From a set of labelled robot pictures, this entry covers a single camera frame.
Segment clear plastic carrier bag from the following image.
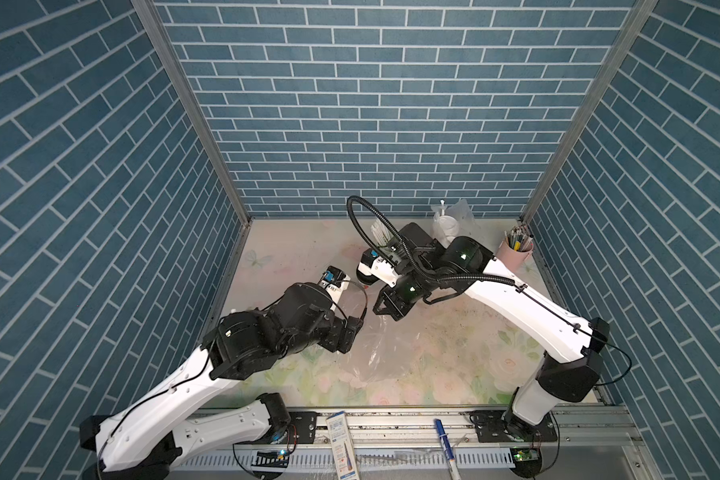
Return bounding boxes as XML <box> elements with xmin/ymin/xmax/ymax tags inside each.
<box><xmin>431</xmin><ymin>199</ymin><xmax>479</xmax><ymax>247</ymax></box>

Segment red cup black lid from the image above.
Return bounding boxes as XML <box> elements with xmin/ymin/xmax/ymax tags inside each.
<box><xmin>356</xmin><ymin>261</ymin><xmax>379</xmax><ymax>285</ymax></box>

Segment white blue label card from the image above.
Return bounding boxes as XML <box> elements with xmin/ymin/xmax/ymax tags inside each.
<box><xmin>326</xmin><ymin>411</ymin><xmax>360</xmax><ymax>480</ymax></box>

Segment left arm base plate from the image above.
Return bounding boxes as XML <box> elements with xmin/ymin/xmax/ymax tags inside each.
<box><xmin>233</xmin><ymin>410</ymin><xmax>319</xmax><ymax>446</ymax></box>

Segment pencils in bucket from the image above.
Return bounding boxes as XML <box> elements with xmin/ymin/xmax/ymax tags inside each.
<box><xmin>505</xmin><ymin>223</ymin><xmax>534</xmax><ymax>252</ymax></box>

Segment pink pencil bucket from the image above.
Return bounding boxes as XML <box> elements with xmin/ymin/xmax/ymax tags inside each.
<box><xmin>496</xmin><ymin>239</ymin><xmax>533</xmax><ymax>273</ymax></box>

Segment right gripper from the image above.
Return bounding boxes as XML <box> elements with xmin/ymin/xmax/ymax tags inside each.
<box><xmin>367</xmin><ymin>267</ymin><xmax>434</xmax><ymax>320</ymax></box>

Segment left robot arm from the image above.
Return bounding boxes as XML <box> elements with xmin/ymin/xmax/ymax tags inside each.
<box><xmin>80</xmin><ymin>278</ymin><xmax>365</xmax><ymax>479</ymax></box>

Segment blue white marker pen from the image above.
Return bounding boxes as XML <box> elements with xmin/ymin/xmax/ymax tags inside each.
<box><xmin>433</xmin><ymin>418</ymin><xmax>462</xmax><ymax>480</ymax></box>

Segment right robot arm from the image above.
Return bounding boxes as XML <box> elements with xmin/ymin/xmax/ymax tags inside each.
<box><xmin>346</xmin><ymin>196</ymin><xmax>614</xmax><ymax>441</ymax></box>

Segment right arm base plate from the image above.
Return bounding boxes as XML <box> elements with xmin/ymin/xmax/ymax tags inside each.
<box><xmin>467</xmin><ymin>409</ymin><xmax>559</xmax><ymax>444</ymax></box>

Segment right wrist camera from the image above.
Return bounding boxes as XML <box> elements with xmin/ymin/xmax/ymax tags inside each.
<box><xmin>360</xmin><ymin>249</ymin><xmax>400</xmax><ymax>287</ymax></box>

